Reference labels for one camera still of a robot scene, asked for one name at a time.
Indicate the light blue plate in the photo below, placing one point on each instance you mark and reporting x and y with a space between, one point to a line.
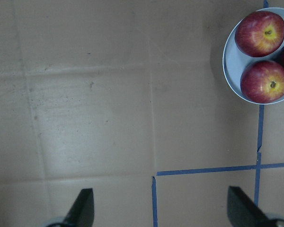
234 61

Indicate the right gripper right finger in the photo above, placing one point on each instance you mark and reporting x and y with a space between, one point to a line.
242 211

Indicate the red apple on plate near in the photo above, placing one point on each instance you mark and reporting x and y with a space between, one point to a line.
263 82

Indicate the red apple on plate side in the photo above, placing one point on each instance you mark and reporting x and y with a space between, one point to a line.
260 33

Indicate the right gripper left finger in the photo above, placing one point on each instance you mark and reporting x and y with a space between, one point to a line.
81 214

